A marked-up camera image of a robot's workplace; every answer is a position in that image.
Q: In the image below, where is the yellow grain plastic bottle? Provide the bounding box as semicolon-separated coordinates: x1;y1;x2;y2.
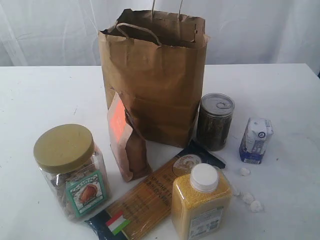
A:
171;163;232;240

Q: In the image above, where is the spaghetti package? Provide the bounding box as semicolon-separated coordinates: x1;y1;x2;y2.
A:
85;140;226;240

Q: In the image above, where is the clear jar gold lid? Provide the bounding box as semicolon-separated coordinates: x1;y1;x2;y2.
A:
33;123;111;221

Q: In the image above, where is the large brown paper bag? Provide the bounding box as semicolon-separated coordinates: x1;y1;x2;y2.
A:
98;8;209;148

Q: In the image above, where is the small brown coffee pouch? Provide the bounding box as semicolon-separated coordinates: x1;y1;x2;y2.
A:
107;93;152;182

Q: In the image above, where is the white crumpled pellet far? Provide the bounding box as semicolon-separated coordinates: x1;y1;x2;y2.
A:
239;167;251;176

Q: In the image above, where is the white crumpled pellet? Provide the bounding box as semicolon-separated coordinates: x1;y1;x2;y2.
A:
250;200;263;213
239;167;251;176
241;192;255;205
232;188;241;197

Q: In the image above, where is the small white blue carton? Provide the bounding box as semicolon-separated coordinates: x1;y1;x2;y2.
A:
239;117;274;165

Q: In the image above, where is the white crumpled pellet left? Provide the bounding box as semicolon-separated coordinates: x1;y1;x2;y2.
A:
232;188;241;197

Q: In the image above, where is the white crumpled pellet middle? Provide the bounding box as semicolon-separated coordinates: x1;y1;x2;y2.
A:
241;192;255;205

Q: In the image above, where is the white crumpled pellet near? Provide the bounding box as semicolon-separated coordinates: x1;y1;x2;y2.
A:
250;200;263;213

